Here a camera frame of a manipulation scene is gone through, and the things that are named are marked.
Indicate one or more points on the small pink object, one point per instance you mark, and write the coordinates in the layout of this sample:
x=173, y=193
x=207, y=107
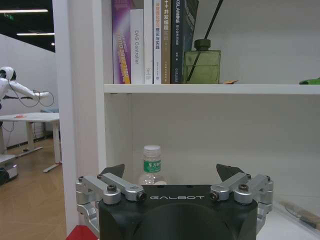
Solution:
x=19, y=116

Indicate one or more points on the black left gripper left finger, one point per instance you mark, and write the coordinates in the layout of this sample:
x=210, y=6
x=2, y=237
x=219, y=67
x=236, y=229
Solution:
x=110, y=186

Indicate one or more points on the white standing desk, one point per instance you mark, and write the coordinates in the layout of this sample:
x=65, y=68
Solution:
x=35, y=125

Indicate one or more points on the clear plastic water bottle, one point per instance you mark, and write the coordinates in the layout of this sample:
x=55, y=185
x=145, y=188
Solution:
x=151, y=165

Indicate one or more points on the red object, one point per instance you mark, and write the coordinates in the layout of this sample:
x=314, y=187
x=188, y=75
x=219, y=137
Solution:
x=81, y=232

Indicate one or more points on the brown spine book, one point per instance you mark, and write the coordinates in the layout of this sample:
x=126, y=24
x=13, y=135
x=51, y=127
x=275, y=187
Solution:
x=166, y=42

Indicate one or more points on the purple spine book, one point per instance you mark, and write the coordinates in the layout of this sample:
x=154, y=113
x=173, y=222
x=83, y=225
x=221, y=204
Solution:
x=121, y=42

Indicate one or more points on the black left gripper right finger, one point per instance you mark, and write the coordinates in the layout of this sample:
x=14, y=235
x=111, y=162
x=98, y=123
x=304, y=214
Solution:
x=236, y=185

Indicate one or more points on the white book orange title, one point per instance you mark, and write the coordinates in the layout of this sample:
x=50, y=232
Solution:
x=157, y=42

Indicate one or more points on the green glass diffuser bottle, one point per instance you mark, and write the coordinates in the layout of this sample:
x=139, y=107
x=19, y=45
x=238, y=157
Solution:
x=202, y=66

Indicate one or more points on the white DAS Controller book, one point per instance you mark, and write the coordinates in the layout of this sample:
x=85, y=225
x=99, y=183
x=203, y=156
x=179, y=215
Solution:
x=137, y=47

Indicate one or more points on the white bookshelf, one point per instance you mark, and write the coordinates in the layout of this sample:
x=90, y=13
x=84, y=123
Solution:
x=200, y=90

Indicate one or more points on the dark SLAM book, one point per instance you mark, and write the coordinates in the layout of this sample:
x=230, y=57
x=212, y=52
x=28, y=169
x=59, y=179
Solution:
x=181, y=30

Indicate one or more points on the black diffuser reed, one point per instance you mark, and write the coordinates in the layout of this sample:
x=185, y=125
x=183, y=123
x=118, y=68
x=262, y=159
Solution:
x=213, y=20

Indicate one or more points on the small brown flat object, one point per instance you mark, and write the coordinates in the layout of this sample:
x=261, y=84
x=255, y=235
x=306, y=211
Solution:
x=230, y=81

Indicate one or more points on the green object on shelf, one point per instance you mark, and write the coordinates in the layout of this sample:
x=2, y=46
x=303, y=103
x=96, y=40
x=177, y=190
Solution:
x=311, y=81

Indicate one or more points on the white humanoid robot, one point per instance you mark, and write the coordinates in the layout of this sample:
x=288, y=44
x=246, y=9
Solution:
x=10, y=85

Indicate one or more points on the thin white book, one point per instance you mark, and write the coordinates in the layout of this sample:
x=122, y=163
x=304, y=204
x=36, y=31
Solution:
x=148, y=42

